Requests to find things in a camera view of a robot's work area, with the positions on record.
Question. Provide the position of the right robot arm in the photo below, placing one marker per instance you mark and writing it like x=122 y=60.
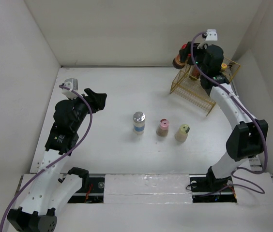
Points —
x=248 y=136

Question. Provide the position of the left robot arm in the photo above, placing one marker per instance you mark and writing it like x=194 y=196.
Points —
x=48 y=194

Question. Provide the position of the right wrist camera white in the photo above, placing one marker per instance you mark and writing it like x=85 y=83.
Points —
x=209 y=36

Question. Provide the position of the tall black-cap glass bottle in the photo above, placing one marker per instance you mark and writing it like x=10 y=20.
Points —
x=194 y=74

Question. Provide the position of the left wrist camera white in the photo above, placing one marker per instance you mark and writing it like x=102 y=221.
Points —
x=69 y=87

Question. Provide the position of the silver-cap blue-label shaker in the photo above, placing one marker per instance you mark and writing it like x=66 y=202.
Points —
x=139 y=122

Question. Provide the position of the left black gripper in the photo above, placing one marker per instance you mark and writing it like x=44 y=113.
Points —
x=96 y=100

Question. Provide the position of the yellow wire basket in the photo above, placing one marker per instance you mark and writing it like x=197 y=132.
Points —
x=193 y=91

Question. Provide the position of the pink-cap spice jar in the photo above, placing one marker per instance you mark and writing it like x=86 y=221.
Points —
x=163 y=128

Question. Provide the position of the yellow-cap beige jar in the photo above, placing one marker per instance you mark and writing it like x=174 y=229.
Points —
x=182 y=133

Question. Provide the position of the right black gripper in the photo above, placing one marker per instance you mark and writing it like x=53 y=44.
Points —
x=184 y=53

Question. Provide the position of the yellow-cap sauce bottle front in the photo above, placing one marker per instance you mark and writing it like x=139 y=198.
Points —
x=223 y=67

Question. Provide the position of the red-cap dark sauce jar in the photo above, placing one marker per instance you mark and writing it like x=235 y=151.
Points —
x=176 y=63

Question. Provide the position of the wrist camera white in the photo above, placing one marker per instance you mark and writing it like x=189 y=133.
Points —
x=69 y=87
x=209 y=36

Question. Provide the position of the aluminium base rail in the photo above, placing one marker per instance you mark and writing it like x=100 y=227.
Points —
x=149 y=189

